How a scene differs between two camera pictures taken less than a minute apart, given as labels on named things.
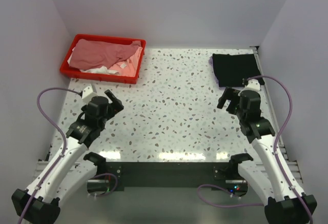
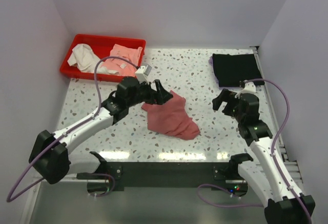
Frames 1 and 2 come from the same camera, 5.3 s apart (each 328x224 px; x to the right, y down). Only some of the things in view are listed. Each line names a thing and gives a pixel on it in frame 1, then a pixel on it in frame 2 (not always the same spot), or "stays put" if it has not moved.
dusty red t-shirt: x=86 y=54 to x=171 y=118
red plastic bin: x=69 y=70 stays put
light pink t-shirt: x=128 y=66 stays put
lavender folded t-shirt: x=211 y=65 stays put
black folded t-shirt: x=231 y=68 stays put
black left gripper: x=116 y=106 to x=159 y=97
